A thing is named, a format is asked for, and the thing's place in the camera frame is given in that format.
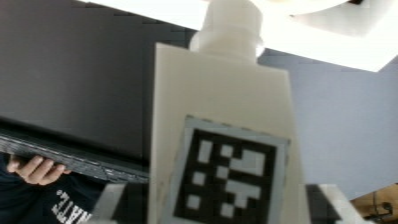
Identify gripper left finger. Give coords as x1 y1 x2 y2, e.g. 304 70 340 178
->
87 183 148 224

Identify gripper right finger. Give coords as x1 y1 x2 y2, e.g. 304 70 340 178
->
306 184 374 224

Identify person's hand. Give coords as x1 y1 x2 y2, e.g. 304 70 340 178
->
8 156 71 186

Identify dark printed shirt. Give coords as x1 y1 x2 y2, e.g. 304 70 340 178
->
0 153 107 224

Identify black laptop keyboard edge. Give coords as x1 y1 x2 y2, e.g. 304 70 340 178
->
0 117 150 183

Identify white right wall bar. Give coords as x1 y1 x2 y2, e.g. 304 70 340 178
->
262 0 398 72

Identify white wall bar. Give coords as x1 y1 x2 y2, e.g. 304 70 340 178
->
80 0 210 30
262 0 398 72

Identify white front wall bar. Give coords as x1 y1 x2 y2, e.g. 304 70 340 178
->
80 0 210 30

